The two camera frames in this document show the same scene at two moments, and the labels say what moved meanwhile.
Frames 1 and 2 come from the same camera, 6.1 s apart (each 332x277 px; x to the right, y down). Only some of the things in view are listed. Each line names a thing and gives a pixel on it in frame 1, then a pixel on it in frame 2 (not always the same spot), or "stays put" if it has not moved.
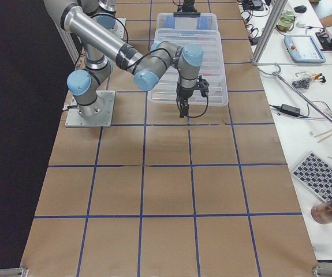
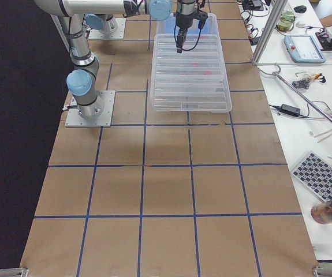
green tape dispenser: (286, 21) stays put
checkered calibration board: (323, 179) stays put
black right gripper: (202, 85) -> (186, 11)
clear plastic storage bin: (213, 90) stays put
